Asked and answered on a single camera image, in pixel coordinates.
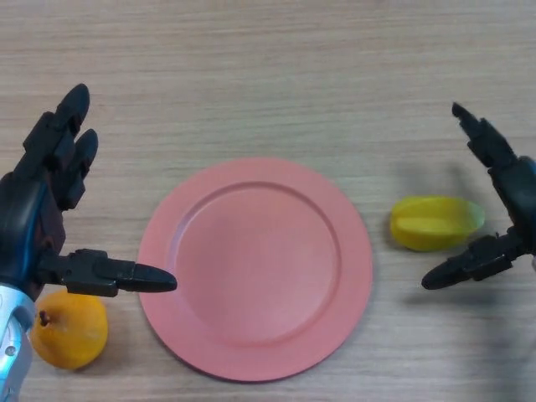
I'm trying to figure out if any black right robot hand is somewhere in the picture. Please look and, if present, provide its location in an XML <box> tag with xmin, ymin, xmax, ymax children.
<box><xmin>421</xmin><ymin>101</ymin><xmax>536</xmax><ymax>291</ymax></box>

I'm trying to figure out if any orange yellow pear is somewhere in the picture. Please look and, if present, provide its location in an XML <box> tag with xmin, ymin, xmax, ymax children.
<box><xmin>31</xmin><ymin>289</ymin><xmax>109</xmax><ymax>371</ymax></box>

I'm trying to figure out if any yellow starfruit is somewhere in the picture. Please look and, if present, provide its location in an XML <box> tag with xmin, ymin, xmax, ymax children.
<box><xmin>389</xmin><ymin>195</ymin><xmax>487</xmax><ymax>252</ymax></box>

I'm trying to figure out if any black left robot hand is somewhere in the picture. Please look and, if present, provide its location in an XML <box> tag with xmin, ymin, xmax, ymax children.
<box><xmin>0</xmin><ymin>83</ymin><xmax>178</xmax><ymax>301</ymax></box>

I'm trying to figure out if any pink round plate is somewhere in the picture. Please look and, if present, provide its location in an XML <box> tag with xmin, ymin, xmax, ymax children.
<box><xmin>137</xmin><ymin>157</ymin><xmax>374</xmax><ymax>383</ymax></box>

